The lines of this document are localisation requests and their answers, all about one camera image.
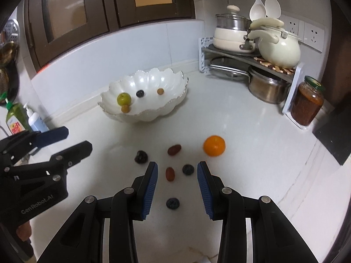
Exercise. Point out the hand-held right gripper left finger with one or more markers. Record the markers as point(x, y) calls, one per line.
point(150, 189)

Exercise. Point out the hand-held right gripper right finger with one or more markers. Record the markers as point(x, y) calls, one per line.
point(204, 189)

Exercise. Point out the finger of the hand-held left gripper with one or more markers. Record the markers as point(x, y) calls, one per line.
point(76, 152)
point(52, 137)

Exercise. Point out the red date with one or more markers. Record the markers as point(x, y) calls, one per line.
point(170, 174)
point(174, 149)

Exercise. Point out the blueberry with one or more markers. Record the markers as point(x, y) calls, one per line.
point(172, 203)
point(188, 169)

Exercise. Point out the dark plum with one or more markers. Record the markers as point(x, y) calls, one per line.
point(140, 93)
point(141, 156)

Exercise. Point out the orange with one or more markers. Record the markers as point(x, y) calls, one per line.
point(214, 145)

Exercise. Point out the brown longan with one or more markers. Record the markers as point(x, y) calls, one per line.
point(160, 91)
point(126, 109)

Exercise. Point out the green apple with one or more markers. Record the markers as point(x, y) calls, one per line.
point(123, 99)

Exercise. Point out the white scalloped bowl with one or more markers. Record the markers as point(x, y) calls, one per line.
point(153, 109)

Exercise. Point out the person's left hand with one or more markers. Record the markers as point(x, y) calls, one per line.
point(23, 231)

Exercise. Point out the white pump bottle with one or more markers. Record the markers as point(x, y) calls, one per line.
point(37, 122)

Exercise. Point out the green dish soap bottle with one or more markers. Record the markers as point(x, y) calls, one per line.
point(16, 120)

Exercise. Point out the black frying pan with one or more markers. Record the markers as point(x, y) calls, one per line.
point(9, 85)

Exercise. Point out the small brass pot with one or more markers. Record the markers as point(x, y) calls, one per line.
point(9, 54)

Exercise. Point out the round steel steamer plate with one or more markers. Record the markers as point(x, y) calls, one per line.
point(11, 30)

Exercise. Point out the steel pot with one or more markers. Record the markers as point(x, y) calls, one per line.
point(267, 87)

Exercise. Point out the sauce jar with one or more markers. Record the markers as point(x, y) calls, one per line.
point(307, 104)

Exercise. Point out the corner shelf rack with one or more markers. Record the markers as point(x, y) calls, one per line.
point(293, 87)

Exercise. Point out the black cleaver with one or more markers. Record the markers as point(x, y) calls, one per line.
point(333, 137)

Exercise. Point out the wooden trivet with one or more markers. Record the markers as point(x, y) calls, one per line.
point(274, 67)

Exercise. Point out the brown wooden window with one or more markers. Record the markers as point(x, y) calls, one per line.
point(109, 8)

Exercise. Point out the cream saucepan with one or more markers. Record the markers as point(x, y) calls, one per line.
point(227, 39)

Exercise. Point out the cream ceramic pot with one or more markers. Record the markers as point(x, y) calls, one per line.
point(279, 49)

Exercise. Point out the steel steamer with glass lid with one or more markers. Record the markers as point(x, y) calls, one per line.
point(233, 22)

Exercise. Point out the dark wooden cutting board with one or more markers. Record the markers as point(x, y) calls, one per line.
point(341, 46)

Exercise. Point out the white wall outlet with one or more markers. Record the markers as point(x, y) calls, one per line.
point(293, 28)
point(314, 37)

